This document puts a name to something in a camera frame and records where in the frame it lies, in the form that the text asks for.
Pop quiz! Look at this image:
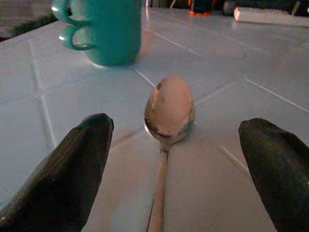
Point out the dark round object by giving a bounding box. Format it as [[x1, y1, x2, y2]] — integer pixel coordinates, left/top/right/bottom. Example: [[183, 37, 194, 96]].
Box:
[[223, 0, 239, 16]]

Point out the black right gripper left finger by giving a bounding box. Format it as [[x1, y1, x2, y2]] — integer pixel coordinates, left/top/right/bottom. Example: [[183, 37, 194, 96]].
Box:
[[0, 113, 114, 232]]

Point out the orange and black object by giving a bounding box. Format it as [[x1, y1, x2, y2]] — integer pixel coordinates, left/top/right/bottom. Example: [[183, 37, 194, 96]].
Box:
[[188, 0, 217, 16]]

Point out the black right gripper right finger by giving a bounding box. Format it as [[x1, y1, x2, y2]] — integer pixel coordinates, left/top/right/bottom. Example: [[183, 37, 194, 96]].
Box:
[[238, 117, 309, 232]]

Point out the silver metal spoon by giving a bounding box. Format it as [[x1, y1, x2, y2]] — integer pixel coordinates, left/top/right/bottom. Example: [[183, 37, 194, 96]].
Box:
[[144, 75, 196, 232]]

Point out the teal ceramic mug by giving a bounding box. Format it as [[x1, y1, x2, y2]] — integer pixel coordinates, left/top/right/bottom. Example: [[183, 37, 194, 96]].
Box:
[[51, 0, 142, 68]]

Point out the white flat remote control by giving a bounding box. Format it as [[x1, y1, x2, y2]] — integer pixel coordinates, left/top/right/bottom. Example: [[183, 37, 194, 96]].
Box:
[[233, 6, 309, 28]]

